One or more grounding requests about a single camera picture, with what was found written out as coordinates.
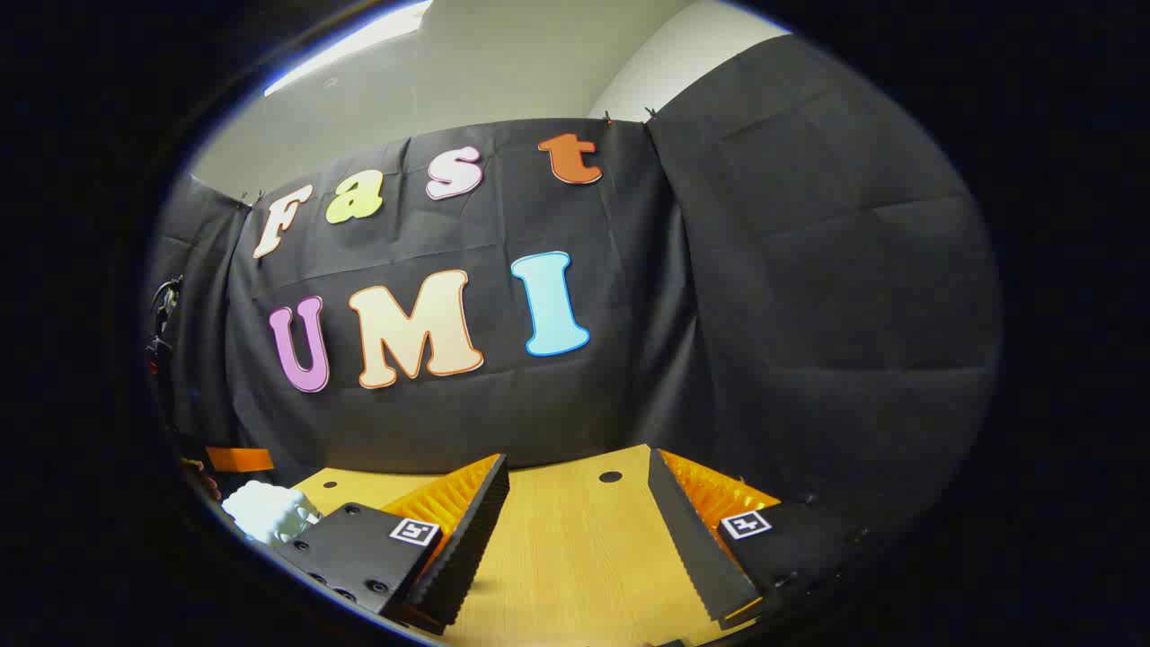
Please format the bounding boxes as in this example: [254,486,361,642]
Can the black cable bundle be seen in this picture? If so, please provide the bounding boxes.
[146,274,186,378]

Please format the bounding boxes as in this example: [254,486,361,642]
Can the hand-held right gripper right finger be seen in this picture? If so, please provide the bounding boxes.
[647,447,863,630]

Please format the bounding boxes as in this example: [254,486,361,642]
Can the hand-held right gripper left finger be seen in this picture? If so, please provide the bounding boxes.
[274,454,511,634]

